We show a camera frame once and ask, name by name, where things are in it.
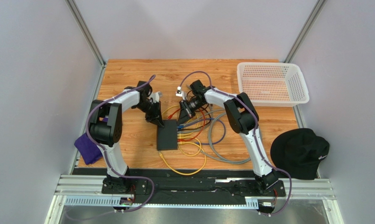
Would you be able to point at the black bucket hat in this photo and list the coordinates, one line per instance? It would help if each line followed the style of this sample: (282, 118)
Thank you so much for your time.
(299, 152)

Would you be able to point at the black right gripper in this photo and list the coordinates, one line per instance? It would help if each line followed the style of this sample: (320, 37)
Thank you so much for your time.
(187, 108)

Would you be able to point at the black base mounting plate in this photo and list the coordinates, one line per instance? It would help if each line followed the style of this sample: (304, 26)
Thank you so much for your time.
(163, 186)

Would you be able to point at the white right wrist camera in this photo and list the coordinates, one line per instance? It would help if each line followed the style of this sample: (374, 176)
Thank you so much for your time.
(180, 93)

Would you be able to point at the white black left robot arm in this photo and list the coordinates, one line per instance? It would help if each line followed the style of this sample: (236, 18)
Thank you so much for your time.
(104, 123)

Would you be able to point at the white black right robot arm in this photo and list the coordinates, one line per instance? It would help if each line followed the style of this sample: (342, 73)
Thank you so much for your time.
(243, 119)

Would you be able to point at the purple cloth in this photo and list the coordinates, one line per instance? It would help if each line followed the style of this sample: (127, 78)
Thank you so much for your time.
(88, 150)

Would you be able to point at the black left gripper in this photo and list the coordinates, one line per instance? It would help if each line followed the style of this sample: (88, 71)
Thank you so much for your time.
(156, 117)

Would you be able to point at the white perforated plastic basket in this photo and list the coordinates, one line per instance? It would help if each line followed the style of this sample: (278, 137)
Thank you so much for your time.
(272, 84)

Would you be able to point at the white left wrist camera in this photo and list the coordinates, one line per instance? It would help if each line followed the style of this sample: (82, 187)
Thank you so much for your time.
(156, 96)

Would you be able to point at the aluminium frame rail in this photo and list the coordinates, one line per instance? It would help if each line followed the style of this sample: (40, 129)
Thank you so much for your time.
(81, 190)

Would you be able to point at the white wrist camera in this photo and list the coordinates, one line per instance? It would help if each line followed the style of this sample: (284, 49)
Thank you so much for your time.
(156, 96)
(180, 93)

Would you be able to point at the black network switch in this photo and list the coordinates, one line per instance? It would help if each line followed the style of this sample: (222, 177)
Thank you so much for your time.
(167, 136)

